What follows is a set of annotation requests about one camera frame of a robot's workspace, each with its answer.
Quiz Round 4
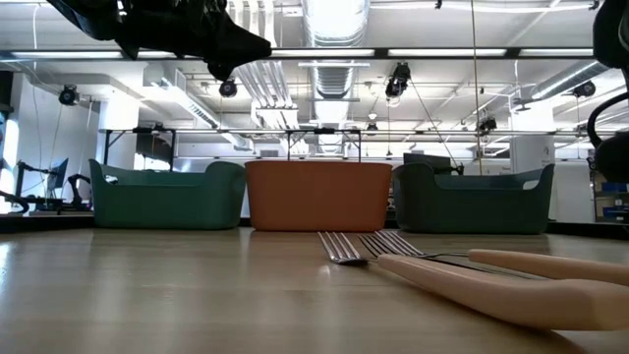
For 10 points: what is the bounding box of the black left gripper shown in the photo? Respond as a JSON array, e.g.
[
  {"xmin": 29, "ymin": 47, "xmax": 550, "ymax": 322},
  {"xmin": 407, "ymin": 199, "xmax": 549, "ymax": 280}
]
[{"xmin": 117, "ymin": 0, "xmax": 272, "ymax": 83}]

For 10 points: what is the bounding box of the monitor on arm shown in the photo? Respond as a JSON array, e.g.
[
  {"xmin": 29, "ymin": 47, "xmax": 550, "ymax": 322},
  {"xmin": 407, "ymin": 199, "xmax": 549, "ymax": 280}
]
[{"xmin": 46, "ymin": 156, "xmax": 71, "ymax": 194}]

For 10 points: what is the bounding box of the green plastic bin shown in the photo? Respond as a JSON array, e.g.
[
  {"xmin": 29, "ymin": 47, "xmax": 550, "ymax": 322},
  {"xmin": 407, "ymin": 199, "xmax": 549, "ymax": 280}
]
[{"xmin": 87, "ymin": 157, "xmax": 248, "ymax": 231}]

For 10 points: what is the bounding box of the orange plastic bin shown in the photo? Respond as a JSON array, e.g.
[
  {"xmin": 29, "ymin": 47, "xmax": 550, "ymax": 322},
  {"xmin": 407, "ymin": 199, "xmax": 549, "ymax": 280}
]
[{"xmin": 244, "ymin": 160, "xmax": 393, "ymax": 233}]

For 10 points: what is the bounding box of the black monitor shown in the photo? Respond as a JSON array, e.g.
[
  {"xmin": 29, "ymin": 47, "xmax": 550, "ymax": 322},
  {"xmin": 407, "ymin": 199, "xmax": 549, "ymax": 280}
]
[{"xmin": 402, "ymin": 152, "xmax": 452, "ymax": 177}]

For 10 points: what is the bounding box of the thin vertical pole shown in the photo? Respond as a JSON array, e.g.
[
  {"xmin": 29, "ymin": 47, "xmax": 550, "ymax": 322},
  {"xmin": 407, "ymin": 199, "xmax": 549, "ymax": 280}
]
[{"xmin": 470, "ymin": 0, "xmax": 484, "ymax": 163}]

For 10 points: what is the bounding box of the teal plastic bin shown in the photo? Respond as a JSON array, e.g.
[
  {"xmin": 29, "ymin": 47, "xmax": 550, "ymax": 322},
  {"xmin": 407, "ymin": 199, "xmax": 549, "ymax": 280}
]
[{"xmin": 391, "ymin": 162, "xmax": 555, "ymax": 235}]

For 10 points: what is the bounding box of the white cabinet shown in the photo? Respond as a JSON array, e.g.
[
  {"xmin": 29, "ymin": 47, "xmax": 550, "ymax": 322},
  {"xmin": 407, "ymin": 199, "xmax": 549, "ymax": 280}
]
[{"xmin": 509, "ymin": 134, "xmax": 557, "ymax": 220}]

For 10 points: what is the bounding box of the shelf with blue bins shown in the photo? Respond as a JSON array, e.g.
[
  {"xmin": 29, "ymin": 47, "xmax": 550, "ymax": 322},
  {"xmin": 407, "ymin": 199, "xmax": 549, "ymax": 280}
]
[{"xmin": 591, "ymin": 169, "xmax": 629, "ymax": 223}]

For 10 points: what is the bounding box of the silver ceiling duct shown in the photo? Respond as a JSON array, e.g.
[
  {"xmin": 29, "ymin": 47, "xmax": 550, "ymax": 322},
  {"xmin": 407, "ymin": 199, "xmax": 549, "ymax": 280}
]
[{"xmin": 300, "ymin": 0, "xmax": 371, "ymax": 99}]

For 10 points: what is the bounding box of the black overhead frame beam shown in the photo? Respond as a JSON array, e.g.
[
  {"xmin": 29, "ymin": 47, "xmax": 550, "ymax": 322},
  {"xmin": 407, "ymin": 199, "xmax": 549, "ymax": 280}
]
[{"xmin": 0, "ymin": 46, "xmax": 596, "ymax": 62}]

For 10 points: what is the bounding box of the black aluminium table frame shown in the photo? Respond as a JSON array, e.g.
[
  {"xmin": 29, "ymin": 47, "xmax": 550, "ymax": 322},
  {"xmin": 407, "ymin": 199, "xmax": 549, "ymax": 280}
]
[{"xmin": 0, "ymin": 214, "xmax": 629, "ymax": 241}]

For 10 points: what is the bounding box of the orange-handled silver fork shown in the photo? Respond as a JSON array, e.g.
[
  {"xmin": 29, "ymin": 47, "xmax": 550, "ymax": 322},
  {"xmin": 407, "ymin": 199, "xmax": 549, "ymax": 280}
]
[
  {"xmin": 375, "ymin": 229, "xmax": 629, "ymax": 288},
  {"xmin": 316, "ymin": 230, "xmax": 629, "ymax": 332}
]

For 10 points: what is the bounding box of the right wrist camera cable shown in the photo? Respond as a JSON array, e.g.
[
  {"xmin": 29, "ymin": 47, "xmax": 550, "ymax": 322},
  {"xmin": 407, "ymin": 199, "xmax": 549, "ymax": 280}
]
[{"xmin": 586, "ymin": 91, "xmax": 629, "ymax": 148}]

